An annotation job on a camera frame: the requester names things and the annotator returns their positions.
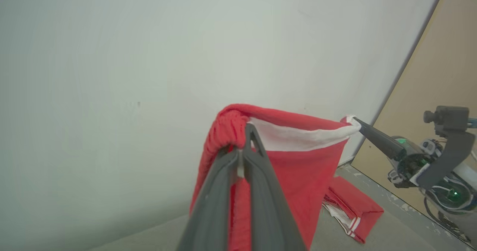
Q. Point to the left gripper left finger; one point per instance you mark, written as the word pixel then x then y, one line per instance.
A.
pixel 212 213

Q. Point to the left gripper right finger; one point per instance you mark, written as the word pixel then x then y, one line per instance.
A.
pixel 272 213

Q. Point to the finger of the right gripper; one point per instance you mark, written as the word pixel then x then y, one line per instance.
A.
pixel 384 141

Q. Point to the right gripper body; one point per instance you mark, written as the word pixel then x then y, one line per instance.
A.
pixel 410 165

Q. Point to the red basketball shorts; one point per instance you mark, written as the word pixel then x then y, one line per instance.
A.
pixel 302 176

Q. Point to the red Bulls jersey white sleeves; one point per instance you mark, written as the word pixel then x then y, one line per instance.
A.
pixel 357 206

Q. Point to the grey fabric sofa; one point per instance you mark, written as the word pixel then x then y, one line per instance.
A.
pixel 395 236

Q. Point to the light wooden board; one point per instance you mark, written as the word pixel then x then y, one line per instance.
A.
pixel 439 68

